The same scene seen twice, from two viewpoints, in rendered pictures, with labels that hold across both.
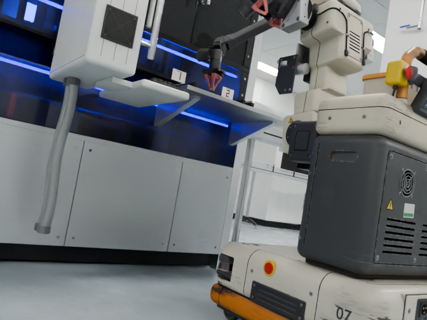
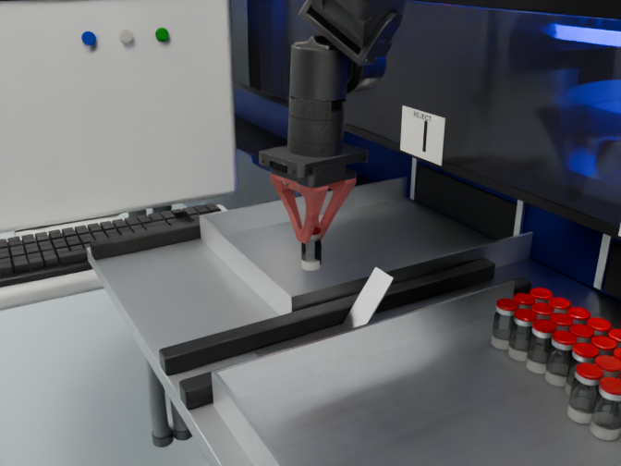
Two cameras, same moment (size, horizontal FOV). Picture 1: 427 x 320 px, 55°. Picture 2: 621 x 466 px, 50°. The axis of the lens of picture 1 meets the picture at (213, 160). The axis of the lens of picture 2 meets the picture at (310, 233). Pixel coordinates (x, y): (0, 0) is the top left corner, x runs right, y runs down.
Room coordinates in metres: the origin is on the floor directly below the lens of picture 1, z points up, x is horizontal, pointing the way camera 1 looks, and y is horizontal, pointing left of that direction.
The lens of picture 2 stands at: (2.12, -0.58, 1.23)
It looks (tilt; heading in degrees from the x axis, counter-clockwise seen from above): 23 degrees down; 97
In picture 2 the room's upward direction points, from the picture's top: straight up
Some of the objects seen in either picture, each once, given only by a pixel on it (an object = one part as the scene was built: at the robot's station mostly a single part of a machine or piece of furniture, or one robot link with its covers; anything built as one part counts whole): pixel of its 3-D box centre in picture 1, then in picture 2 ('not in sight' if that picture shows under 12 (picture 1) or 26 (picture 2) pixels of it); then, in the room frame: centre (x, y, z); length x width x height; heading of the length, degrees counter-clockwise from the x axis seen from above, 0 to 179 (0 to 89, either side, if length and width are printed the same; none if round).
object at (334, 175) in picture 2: (213, 80); (310, 199); (2.04, 0.07, 0.99); 0.07 x 0.07 x 0.09; 52
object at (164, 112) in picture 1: (175, 112); not in sight; (1.98, 0.22, 0.79); 0.34 x 0.03 x 0.13; 37
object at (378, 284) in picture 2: not in sight; (325, 315); (2.07, -0.03, 0.91); 0.14 x 0.03 x 0.06; 37
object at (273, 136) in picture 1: (269, 131); not in sight; (2.82, -0.34, 0.92); 0.69 x 0.15 x 0.16; 127
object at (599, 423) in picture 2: not in sight; (609, 409); (2.30, -0.13, 0.90); 0.02 x 0.02 x 0.05
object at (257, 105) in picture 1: (248, 112); (473, 411); (2.20, -0.14, 0.90); 0.34 x 0.26 x 0.04; 37
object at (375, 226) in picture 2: not in sight; (360, 236); (2.09, 0.20, 0.90); 0.34 x 0.26 x 0.04; 37
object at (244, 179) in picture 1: (242, 194); not in sight; (2.73, -0.23, 0.46); 0.09 x 0.09 x 0.77; 37
